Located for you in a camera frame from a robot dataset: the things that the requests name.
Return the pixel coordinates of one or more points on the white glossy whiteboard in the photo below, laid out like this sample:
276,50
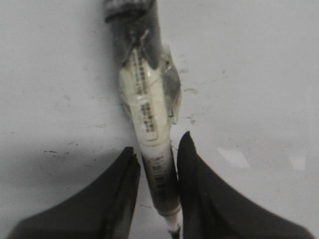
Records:
249,72

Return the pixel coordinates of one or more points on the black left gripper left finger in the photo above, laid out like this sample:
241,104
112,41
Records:
102,210

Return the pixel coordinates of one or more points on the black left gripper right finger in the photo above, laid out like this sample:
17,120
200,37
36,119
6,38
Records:
212,209

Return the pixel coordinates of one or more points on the white whiteboard marker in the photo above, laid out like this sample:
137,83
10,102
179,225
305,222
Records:
151,93

